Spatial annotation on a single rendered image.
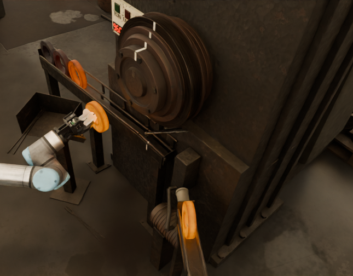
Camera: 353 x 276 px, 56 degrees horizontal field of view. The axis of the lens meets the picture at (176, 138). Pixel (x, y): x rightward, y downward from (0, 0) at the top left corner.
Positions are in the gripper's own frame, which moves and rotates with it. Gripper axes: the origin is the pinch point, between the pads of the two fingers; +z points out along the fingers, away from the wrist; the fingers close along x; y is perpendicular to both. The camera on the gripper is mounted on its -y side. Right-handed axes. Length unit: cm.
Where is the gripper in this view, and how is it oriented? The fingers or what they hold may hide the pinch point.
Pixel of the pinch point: (96, 114)
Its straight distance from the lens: 162.3
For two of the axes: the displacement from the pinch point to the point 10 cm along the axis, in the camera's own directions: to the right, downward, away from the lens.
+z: 7.4, -6.1, 3.0
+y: -1.1, -5.4, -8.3
